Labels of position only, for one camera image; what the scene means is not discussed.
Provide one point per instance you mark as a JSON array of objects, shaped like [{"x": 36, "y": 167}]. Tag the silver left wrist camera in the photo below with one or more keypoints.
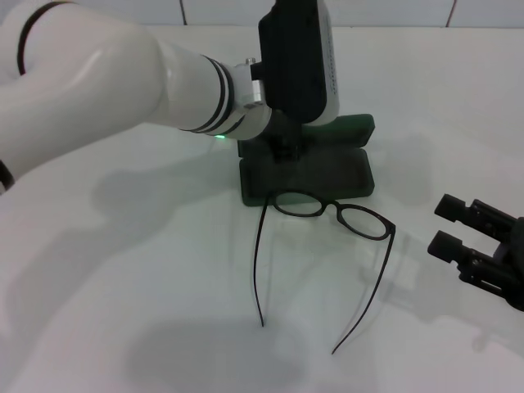
[{"x": 294, "y": 53}]

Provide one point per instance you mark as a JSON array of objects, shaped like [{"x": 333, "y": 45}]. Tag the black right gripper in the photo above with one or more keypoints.
[{"x": 516, "y": 262}]

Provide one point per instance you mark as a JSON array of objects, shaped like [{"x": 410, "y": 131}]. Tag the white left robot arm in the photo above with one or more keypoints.
[{"x": 102, "y": 82}]

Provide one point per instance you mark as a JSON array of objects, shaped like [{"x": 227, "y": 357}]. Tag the green glasses case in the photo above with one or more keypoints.
[{"x": 327, "y": 176}]

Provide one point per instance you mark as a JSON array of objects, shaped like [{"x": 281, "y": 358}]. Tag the black glasses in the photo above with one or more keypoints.
[{"x": 389, "y": 225}]

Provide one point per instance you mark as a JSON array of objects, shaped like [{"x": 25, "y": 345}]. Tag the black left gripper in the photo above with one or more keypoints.
[{"x": 286, "y": 129}]

